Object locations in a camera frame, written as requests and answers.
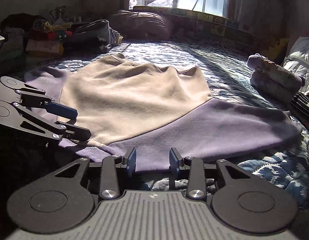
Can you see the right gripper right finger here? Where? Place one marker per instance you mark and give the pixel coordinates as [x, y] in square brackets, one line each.
[192, 169]

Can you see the beige and lilac sweatshirt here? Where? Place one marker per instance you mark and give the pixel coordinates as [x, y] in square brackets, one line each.
[153, 109]

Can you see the mauve pillow by window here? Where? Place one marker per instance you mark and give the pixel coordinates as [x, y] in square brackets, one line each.
[141, 25]

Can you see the blue white quilted bedspread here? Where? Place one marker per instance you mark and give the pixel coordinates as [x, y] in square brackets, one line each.
[227, 76]

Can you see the folded floral lilac garment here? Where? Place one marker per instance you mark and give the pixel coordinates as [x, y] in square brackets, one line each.
[272, 79]

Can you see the grey folded clothes pile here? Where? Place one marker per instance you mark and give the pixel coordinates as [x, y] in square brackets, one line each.
[97, 36]

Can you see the colourful alphabet foam bumper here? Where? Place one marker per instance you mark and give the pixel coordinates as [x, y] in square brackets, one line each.
[202, 26]

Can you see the black white striped folded shirt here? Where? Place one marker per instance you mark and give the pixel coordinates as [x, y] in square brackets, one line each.
[300, 102]

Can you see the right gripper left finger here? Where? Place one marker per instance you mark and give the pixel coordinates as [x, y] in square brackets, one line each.
[116, 172]

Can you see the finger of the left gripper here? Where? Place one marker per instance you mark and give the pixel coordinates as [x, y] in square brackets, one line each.
[38, 100]
[56, 130]

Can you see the white quilted duvet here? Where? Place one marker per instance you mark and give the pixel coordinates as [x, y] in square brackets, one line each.
[297, 61]

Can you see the yellow plush toy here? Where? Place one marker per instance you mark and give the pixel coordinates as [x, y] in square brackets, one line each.
[277, 52]

